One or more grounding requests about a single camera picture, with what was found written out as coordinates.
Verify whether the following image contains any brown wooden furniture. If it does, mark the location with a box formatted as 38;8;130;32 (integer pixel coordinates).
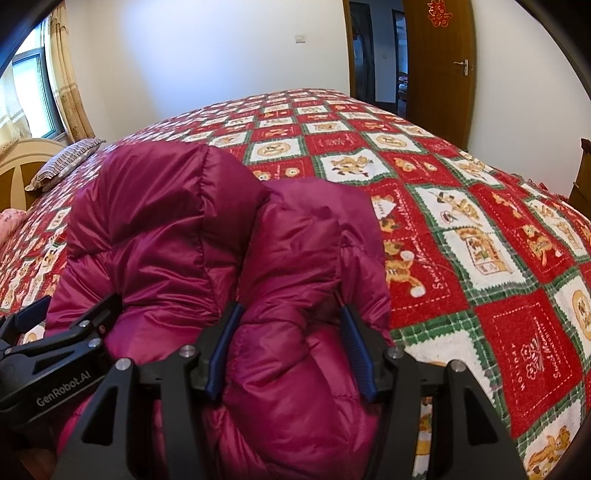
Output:
570;137;591;214

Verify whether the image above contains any red checked printed blanket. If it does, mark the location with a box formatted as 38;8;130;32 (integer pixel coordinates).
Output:
0;88;591;480

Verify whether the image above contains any magenta down jacket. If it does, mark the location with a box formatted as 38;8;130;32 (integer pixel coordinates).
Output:
46;141;394;480

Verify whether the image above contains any pink floral pillow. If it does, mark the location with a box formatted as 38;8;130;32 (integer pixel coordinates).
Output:
0;208;28;246

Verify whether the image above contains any beige wooden headboard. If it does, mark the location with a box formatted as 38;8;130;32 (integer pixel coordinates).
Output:
0;137;68;213

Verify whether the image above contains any window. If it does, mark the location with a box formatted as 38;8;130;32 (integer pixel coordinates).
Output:
0;30;63;144

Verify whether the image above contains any beige patterned curtain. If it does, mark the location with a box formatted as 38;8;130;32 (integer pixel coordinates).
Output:
48;2;95;141

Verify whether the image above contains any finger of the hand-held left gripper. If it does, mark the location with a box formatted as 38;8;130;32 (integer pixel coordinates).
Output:
0;296;52;347
4;294;123;370

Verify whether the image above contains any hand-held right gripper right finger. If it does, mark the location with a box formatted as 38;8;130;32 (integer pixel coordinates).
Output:
341;305;528;480

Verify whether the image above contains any brown wooden door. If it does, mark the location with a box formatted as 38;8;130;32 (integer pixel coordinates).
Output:
402;0;476;149

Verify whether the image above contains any grey striped pillow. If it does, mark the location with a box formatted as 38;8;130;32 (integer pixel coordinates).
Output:
25;138;106;192

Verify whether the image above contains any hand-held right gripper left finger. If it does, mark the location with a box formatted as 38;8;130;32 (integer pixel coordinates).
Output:
51;302;246;480

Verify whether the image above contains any red paper door decoration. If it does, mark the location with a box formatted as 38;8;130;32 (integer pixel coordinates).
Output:
427;0;454;27

